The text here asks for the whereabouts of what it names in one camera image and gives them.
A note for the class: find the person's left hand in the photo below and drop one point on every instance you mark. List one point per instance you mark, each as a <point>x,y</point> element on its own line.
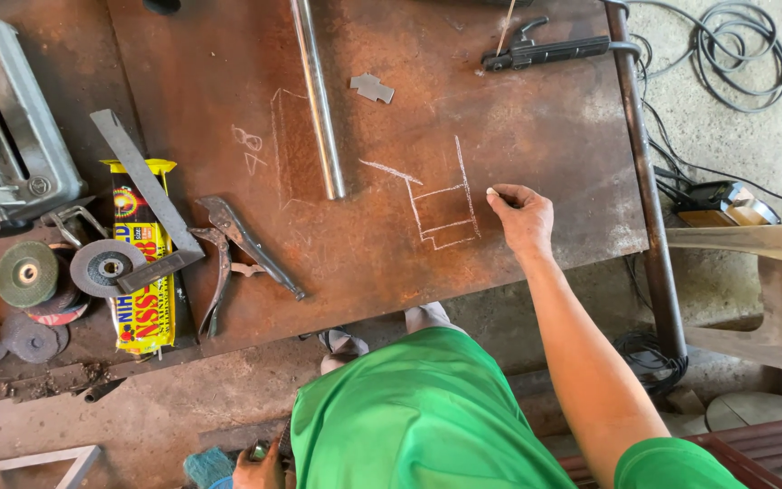
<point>260,473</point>

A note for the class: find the person's right hand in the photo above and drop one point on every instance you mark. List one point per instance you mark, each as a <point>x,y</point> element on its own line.
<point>527,221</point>

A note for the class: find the person's left fingers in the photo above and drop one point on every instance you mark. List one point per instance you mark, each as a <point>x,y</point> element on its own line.
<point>275,456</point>

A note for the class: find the small metal cylinder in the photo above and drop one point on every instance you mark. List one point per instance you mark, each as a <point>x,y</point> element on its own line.
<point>259,450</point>

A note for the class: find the blue brush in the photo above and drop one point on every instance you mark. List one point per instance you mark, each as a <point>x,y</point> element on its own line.
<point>209,468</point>

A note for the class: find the grey sandal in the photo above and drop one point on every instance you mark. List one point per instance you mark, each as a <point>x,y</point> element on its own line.
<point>343,343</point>

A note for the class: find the green shirt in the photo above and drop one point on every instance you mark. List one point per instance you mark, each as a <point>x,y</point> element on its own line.
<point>425,421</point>

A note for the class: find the short dark pipe piece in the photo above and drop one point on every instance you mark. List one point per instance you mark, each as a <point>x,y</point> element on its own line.
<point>102,390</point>

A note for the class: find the yellow welding electrode packet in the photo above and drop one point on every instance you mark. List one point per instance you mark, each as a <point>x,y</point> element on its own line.
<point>143,319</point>

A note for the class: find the grey trouser leg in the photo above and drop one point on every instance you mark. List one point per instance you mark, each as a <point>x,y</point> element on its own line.
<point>432,317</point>

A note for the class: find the rusty locking pliers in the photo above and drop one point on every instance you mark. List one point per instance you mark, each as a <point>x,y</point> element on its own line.
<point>241,238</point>

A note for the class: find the grey grinding disc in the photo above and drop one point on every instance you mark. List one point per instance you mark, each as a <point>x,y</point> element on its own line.
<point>107,267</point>

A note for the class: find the stack of worn discs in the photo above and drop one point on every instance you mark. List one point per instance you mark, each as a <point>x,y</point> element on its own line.
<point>65,305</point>

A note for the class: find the dark cutting discs pile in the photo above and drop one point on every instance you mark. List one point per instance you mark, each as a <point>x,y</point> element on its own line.
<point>34,339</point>

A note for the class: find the grey steel try square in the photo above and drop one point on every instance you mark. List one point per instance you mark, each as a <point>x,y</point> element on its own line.
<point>150,197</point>

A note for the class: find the green flap disc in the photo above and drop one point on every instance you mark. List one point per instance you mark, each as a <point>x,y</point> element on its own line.
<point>26,274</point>

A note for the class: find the metal spanner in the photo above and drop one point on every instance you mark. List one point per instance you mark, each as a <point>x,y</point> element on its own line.
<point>72,221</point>

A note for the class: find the shiny stainless steel tube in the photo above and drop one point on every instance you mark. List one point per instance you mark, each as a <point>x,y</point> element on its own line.
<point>318,102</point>

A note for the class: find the small cut metal plate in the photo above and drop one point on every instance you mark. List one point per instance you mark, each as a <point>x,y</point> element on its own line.
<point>372,87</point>

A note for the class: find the grey metal cut-off saw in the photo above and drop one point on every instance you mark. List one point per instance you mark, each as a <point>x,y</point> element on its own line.
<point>21,136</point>

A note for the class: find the rusty round steel pipe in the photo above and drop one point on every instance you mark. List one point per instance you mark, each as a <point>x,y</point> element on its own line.
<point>645,204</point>

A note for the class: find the reddish brown steel bars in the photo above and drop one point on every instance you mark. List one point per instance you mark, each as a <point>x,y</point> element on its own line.
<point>757,445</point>

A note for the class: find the thin welding rod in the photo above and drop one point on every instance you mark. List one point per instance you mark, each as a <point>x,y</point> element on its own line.
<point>505,27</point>

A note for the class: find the round pale board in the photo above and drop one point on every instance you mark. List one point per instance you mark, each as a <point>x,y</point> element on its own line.
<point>764,411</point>

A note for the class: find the black welding electrode holder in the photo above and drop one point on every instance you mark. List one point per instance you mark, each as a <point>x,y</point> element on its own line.
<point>554,49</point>

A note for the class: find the black welding mask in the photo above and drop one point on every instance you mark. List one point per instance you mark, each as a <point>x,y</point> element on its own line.
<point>717,204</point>

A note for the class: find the wooden bench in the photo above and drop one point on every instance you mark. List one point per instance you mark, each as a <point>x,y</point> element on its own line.
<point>771,285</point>

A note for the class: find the white metal frame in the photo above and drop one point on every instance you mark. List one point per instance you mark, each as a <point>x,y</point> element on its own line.
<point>38,465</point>

